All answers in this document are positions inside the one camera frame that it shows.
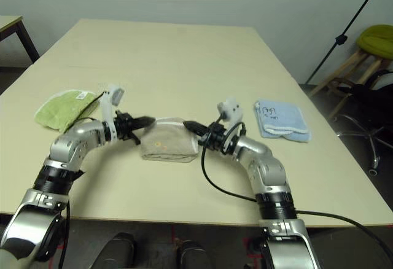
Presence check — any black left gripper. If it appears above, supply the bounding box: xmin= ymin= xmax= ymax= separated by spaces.
xmin=114 ymin=112 xmax=156 ymax=147

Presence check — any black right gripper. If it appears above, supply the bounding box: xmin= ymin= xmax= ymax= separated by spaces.
xmin=183 ymin=120 xmax=227 ymax=152

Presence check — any beige towel with white trim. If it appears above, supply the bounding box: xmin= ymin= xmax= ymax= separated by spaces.
xmin=139 ymin=117 xmax=200 ymax=163

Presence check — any green towel with white label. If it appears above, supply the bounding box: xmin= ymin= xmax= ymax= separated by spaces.
xmin=34 ymin=89 xmax=102 ymax=133

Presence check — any light blue folded towel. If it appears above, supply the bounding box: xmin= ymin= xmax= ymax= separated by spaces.
xmin=254 ymin=98 xmax=311 ymax=143

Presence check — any dark robot right foot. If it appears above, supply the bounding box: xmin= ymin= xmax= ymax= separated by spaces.
xmin=177 ymin=240 xmax=216 ymax=269

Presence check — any dark robot foot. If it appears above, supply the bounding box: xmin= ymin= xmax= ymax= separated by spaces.
xmin=95 ymin=232 xmax=138 ymax=269
xmin=177 ymin=240 xmax=216 ymax=269

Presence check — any dark robot left foot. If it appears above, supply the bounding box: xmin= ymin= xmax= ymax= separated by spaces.
xmin=95 ymin=232 xmax=138 ymax=269

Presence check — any side table with black legs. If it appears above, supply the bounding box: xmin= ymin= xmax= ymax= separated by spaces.
xmin=0 ymin=15 xmax=41 ymax=64

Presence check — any black tripod stand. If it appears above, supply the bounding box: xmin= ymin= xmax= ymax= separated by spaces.
xmin=305 ymin=0 xmax=386 ymax=85

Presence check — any black office chair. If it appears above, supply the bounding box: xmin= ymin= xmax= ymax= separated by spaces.
xmin=336 ymin=69 xmax=393 ymax=176

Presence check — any green stool with wooden legs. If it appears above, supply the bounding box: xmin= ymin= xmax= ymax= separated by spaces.
xmin=308 ymin=25 xmax=393 ymax=119

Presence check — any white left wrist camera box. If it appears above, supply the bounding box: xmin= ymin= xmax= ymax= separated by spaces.
xmin=98 ymin=83 xmax=126 ymax=142

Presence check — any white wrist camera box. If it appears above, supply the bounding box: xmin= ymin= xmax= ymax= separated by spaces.
xmin=217 ymin=98 xmax=246 ymax=156
xmin=98 ymin=83 xmax=126 ymax=142

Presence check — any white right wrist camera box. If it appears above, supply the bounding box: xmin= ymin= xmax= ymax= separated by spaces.
xmin=217 ymin=98 xmax=246 ymax=156

